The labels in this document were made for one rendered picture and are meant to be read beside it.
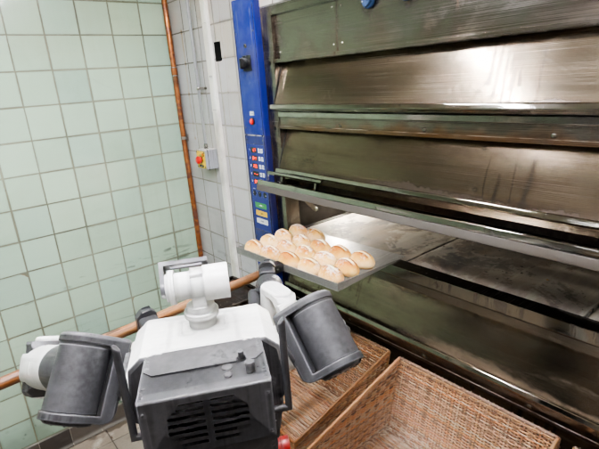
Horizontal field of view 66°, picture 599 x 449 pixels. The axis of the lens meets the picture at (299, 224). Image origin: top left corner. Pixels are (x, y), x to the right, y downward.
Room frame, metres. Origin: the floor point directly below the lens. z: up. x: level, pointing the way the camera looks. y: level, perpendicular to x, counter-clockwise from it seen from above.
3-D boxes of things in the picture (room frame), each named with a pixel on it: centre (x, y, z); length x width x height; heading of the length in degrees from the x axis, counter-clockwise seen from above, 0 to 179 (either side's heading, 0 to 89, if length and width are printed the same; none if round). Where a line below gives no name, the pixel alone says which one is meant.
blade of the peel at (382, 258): (1.65, -0.06, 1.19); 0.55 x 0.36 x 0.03; 41
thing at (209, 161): (2.41, 0.45, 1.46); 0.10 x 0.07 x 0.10; 38
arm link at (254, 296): (1.27, 0.12, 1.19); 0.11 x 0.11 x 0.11; 6
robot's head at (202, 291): (0.78, 0.19, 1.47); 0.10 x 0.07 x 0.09; 101
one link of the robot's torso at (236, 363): (0.72, 0.18, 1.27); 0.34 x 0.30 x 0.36; 101
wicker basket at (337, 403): (1.54, 0.05, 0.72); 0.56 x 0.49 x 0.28; 38
